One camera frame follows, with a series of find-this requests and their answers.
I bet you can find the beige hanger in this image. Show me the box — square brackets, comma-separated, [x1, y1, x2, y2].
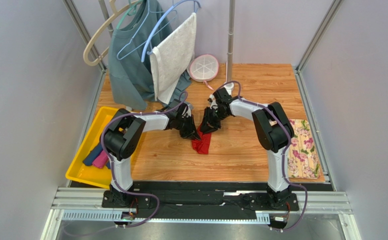
[82, 0, 129, 67]

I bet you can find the pink white mesh bag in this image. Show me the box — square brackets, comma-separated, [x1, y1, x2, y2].
[187, 54, 219, 91]

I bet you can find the red paper napkin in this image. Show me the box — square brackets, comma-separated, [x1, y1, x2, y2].
[191, 127, 212, 155]

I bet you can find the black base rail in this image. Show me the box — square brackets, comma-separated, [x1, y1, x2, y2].
[101, 180, 335, 222]

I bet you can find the metal rack pole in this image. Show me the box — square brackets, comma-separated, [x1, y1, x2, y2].
[98, 0, 114, 37]
[224, 0, 236, 95]

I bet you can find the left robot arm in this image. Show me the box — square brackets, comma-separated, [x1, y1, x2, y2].
[99, 100, 200, 208]

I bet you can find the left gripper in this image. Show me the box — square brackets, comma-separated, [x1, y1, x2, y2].
[174, 114, 201, 141]

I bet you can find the left metal rack pole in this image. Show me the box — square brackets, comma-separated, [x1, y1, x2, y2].
[98, 0, 114, 37]

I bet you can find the floral tray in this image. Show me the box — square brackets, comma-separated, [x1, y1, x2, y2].
[287, 119, 325, 183]

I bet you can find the teal sweatshirt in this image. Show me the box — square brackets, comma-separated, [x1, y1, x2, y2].
[108, 0, 184, 111]

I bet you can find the green hanger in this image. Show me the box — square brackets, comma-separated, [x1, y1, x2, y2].
[114, 0, 147, 32]

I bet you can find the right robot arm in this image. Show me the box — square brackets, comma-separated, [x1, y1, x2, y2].
[199, 88, 300, 211]

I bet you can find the yellow plastic bin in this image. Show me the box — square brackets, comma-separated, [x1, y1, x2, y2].
[65, 106, 118, 190]

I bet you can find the pink cloth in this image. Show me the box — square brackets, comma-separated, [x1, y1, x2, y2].
[92, 150, 110, 169]

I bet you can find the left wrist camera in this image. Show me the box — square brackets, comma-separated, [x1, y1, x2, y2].
[182, 102, 194, 117]

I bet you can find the blue hanger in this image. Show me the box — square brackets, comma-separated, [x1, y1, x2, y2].
[116, 0, 201, 63]

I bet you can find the white towel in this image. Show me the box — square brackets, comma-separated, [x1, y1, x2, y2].
[150, 13, 197, 105]

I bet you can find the navy blue cloth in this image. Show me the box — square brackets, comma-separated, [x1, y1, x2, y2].
[82, 142, 103, 167]

